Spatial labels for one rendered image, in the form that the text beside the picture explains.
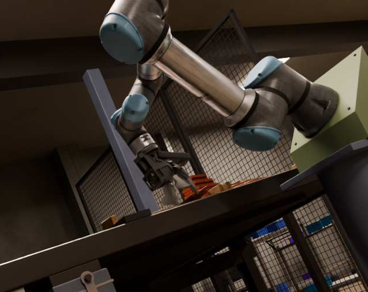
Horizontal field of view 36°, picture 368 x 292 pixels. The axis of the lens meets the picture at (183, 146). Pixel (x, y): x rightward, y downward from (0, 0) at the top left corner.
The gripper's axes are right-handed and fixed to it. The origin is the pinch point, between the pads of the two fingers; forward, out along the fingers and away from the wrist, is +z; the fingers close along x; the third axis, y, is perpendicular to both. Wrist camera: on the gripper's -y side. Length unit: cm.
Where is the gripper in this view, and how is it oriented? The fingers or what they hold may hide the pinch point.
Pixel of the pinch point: (189, 200)
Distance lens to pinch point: 172.7
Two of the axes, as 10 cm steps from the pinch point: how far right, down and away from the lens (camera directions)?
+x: 4.6, -5.4, -7.1
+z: 5.9, 7.8, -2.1
